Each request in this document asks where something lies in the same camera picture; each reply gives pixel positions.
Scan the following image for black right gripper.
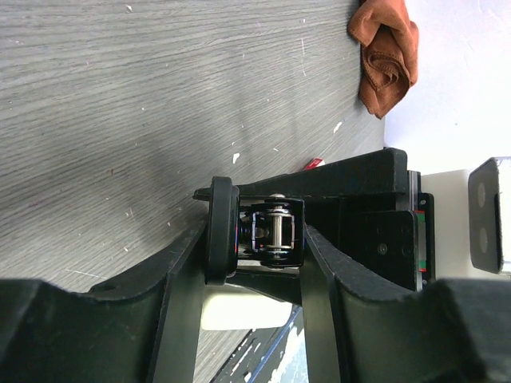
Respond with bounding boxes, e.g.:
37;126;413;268
239;148;436;290

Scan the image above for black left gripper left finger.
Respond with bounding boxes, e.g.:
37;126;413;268
1;223;206;382

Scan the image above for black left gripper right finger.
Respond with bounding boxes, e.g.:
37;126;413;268
299;227;510;382

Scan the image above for black stapler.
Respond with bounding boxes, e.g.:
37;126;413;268
193;176;305;286

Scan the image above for orange brown cloth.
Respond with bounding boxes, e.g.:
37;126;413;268
347;0;419;120

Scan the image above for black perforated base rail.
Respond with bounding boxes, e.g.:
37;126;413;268
211;306;308;383

